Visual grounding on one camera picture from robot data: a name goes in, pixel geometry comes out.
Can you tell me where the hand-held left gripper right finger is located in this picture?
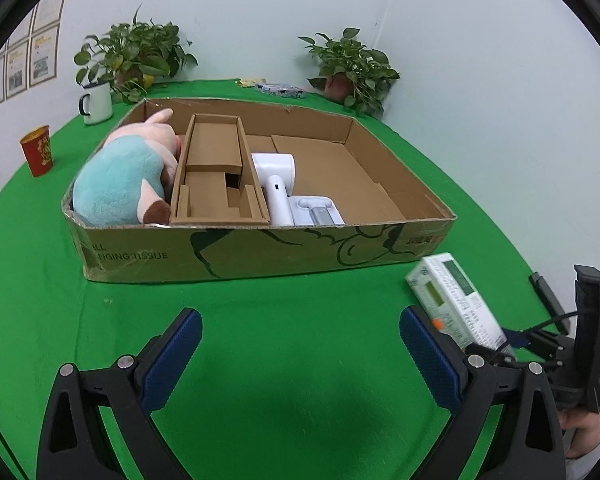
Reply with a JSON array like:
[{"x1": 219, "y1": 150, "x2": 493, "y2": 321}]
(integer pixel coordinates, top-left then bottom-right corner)
[{"x1": 399, "y1": 305, "x2": 567, "y2": 480}]

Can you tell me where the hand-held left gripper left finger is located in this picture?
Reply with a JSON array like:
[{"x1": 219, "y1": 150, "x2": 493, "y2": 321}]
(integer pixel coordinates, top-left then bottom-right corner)
[{"x1": 36, "y1": 307, "x2": 204, "y2": 480}]

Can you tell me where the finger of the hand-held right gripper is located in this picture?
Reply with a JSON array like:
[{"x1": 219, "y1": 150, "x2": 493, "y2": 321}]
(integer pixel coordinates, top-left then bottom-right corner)
[
  {"x1": 529, "y1": 271, "x2": 573, "y2": 334},
  {"x1": 467, "y1": 329, "x2": 564, "y2": 368}
]

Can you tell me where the white and green medicine box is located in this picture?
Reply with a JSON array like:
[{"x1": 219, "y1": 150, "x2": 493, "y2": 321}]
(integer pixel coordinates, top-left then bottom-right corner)
[{"x1": 405, "y1": 252, "x2": 517, "y2": 361}]

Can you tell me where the large printed cardboard box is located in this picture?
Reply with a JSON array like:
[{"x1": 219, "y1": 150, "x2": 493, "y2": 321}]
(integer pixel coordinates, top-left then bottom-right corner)
[{"x1": 61, "y1": 97, "x2": 458, "y2": 283}]

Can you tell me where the white folding phone stand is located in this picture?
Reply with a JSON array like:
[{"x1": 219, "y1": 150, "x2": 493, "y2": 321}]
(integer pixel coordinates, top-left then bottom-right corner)
[{"x1": 287, "y1": 195, "x2": 346, "y2": 226}]

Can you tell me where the narrow cardboard tray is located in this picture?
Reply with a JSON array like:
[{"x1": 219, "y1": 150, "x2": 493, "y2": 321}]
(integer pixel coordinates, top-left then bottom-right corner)
[{"x1": 169, "y1": 113, "x2": 272, "y2": 226}]

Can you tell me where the white hair dryer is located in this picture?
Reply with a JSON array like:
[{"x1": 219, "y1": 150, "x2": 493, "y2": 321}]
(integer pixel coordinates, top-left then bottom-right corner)
[{"x1": 250, "y1": 152, "x2": 297, "y2": 227}]

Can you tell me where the person's right forearm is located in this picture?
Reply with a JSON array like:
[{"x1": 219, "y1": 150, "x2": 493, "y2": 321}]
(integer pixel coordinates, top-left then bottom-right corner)
[{"x1": 565, "y1": 425, "x2": 600, "y2": 480}]

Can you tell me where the person's right hand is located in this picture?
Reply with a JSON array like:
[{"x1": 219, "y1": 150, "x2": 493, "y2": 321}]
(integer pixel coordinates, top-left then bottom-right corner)
[{"x1": 559, "y1": 409, "x2": 600, "y2": 458}]

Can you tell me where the green tablecloth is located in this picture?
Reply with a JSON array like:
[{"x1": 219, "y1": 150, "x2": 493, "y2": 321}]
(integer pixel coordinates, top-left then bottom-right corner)
[{"x1": 0, "y1": 77, "x2": 600, "y2": 480}]

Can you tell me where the pink and teal plush pig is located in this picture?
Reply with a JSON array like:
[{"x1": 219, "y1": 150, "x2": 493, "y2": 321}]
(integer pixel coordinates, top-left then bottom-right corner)
[{"x1": 71, "y1": 108, "x2": 183, "y2": 227}]

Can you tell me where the red paper cup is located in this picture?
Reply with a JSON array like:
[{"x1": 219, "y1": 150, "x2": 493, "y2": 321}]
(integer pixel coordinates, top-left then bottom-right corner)
[{"x1": 19, "y1": 125, "x2": 56, "y2": 178}]

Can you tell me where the white enamel mug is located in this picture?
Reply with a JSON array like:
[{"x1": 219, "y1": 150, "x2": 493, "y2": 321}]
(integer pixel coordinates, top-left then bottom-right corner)
[{"x1": 77, "y1": 80, "x2": 115, "y2": 126}]

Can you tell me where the patterned plastic packet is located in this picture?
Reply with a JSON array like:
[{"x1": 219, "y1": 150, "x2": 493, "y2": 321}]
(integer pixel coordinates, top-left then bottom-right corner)
[{"x1": 254, "y1": 81, "x2": 308, "y2": 99}]

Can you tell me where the potted plant in terracotta pot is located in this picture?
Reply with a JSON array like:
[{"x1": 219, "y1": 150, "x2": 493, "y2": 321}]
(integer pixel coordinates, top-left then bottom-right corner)
[{"x1": 297, "y1": 27, "x2": 401, "y2": 121}]

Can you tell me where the bushy potted green plant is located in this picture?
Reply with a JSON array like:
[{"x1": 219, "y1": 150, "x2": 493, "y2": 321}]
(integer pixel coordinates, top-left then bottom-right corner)
[{"x1": 74, "y1": 5, "x2": 199, "y2": 106}]

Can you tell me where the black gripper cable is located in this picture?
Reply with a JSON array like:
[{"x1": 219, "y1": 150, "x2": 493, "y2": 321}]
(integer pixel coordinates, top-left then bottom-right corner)
[{"x1": 522, "y1": 310, "x2": 581, "y2": 334}]

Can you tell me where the wall of framed certificates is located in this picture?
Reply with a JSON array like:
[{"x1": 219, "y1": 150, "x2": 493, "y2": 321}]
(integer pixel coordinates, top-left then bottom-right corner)
[{"x1": 0, "y1": 0, "x2": 73, "y2": 116}]

